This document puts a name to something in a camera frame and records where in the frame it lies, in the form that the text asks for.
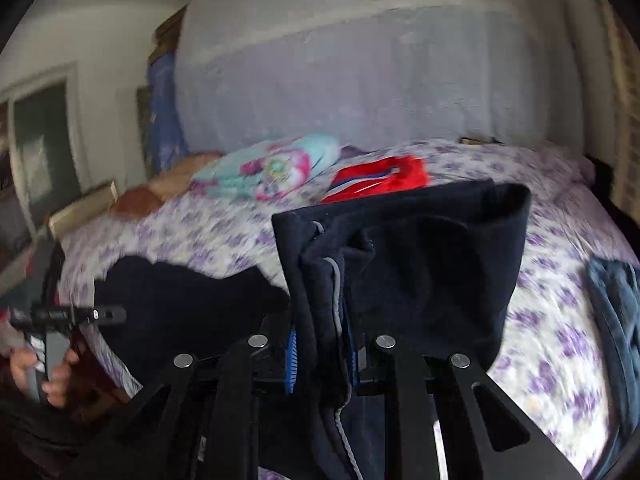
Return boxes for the dark navy track pants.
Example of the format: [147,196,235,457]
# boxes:
[92,180,532,479]

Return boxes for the person's left hand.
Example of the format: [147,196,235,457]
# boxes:
[10,348,79,408]

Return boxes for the purple floral bed sheet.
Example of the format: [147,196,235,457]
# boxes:
[58,140,636,474]

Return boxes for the brown orange pillow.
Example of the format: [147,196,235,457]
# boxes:
[110,151,224,221]

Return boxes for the blue denim jeans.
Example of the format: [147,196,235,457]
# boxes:
[586,257,639,452]

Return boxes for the blue patterned cloth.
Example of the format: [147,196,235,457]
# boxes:
[146,52,189,174]

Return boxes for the colourful floral folded blanket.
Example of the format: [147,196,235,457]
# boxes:
[189,133,341,200]

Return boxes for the red blue folded garment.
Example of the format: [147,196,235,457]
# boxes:
[320,155,428,204]

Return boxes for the white lace covered headboard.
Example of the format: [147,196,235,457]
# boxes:
[175,0,585,152]

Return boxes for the brown checked curtain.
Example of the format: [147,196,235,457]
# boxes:
[600,0,639,221]

